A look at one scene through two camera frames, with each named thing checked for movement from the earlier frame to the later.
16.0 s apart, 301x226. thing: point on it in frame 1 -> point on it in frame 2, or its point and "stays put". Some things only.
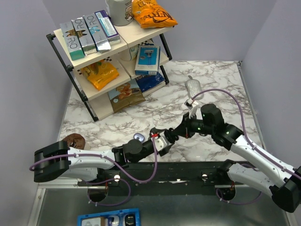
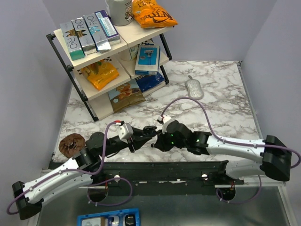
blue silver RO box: [101, 41] stays put
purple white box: [111, 33] stays put
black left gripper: [164, 151] -> [138, 142]
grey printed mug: [120, 11] stays put
